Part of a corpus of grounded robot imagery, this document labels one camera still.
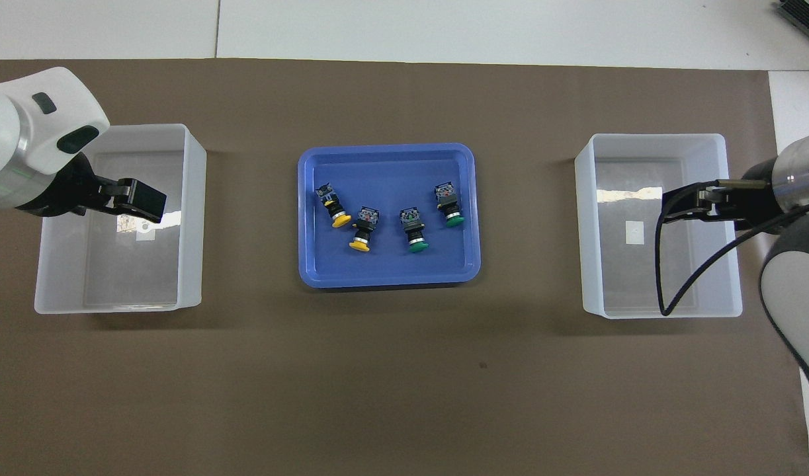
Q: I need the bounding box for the brown table mat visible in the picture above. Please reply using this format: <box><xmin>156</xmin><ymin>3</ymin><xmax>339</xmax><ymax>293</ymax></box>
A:
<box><xmin>0</xmin><ymin>58</ymin><xmax>809</xmax><ymax>476</ymax></box>

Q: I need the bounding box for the yellow push button switch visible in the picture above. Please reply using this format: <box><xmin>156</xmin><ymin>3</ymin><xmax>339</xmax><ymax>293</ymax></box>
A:
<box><xmin>349</xmin><ymin>206</ymin><xmax>380</xmax><ymax>253</ymax></box>
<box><xmin>316</xmin><ymin>184</ymin><xmax>353</xmax><ymax>229</ymax></box>

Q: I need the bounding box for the translucent white plastic box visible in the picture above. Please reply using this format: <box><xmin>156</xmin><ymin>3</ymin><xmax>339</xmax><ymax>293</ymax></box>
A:
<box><xmin>34</xmin><ymin>124</ymin><xmax>208</xmax><ymax>315</ymax></box>
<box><xmin>574</xmin><ymin>133</ymin><xmax>744</xmax><ymax>320</ymax></box>

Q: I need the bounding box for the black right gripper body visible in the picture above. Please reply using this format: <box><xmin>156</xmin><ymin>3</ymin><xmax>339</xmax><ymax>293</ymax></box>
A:
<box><xmin>734</xmin><ymin>159</ymin><xmax>787</xmax><ymax>229</ymax></box>

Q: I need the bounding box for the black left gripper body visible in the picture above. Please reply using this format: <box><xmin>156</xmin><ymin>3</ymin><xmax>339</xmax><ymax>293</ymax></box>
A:
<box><xmin>17</xmin><ymin>152</ymin><xmax>123</xmax><ymax>219</ymax></box>

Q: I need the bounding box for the grey ribbed device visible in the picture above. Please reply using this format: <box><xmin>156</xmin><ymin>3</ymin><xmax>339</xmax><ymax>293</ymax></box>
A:
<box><xmin>775</xmin><ymin>0</ymin><xmax>809</xmax><ymax>44</ymax></box>

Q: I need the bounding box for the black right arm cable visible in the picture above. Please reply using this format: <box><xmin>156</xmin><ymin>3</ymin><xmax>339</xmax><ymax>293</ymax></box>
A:
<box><xmin>656</xmin><ymin>178</ymin><xmax>809</xmax><ymax>317</ymax></box>

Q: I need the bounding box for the green push button switch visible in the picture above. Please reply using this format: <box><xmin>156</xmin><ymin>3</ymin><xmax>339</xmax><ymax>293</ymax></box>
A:
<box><xmin>434</xmin><ymin>182</ymin><xmax>465</xmax><ymax>228</ymax></box>
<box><xmin>399</xmin><ymin>208</ymin><xmax>429</xmax><ymax>255</ymax></box>

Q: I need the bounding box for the blue plastic tray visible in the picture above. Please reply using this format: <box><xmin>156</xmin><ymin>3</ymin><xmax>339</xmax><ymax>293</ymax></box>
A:
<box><xmin>298</xmin><ymin>143</ymin><xmax>482</xmax><ymax>290</ymax></box>

